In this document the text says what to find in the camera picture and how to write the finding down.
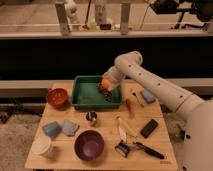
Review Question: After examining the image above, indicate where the red yellow apple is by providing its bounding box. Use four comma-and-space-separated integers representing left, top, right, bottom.
101, 78, 110, 89

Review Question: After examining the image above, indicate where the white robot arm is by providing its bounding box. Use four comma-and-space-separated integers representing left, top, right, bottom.
103, 51, 213, 171

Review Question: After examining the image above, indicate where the small metal cup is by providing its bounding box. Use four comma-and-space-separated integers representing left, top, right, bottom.
86, 111, 97, 126

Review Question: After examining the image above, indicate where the white paper cup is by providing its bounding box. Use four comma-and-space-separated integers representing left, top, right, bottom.
32, 136, 53, 158

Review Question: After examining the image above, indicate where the dark grape bunch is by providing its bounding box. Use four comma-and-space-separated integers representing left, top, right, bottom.
97, 83, 112, 102

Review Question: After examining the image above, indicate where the small spoon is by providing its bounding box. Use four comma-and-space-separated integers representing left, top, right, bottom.
130, 89, 144, 107

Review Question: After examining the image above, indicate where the orange carrot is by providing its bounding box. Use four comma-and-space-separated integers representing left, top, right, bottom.
125, 99, 135, 119

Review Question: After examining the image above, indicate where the green plastic tray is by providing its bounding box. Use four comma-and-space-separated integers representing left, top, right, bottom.
71, 75, 122, 110

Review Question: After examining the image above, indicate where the blue sponge right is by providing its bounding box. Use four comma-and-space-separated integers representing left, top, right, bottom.
141, 89, 156, 104

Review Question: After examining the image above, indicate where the blue sponge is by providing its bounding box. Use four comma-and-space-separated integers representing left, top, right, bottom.
42, 121, 61, 138
141, 89, 156, 104

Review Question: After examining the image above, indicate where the yellow banana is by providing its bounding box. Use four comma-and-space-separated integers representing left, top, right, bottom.
116, 117, 137, 137

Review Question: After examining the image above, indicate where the white knife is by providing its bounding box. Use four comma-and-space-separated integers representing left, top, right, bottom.
118, 126, 127, 143

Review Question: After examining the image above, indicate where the black remote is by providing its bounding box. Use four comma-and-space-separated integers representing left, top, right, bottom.
140, 119, 158, 138

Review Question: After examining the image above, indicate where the red bowl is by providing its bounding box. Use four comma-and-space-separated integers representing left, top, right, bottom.
46, 88, 68, 108

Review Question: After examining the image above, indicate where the light blue cloth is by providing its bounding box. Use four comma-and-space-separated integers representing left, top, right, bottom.
62, 120, 79, 136

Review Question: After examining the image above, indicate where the black binder clip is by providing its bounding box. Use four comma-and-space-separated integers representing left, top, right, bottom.
115, 140, 130, 157

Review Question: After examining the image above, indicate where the purple bowl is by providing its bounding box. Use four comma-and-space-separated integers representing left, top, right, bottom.
74, 130, 105, 161

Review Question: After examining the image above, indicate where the black handled peeler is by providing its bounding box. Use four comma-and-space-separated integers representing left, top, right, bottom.
133, 142, 165, 159

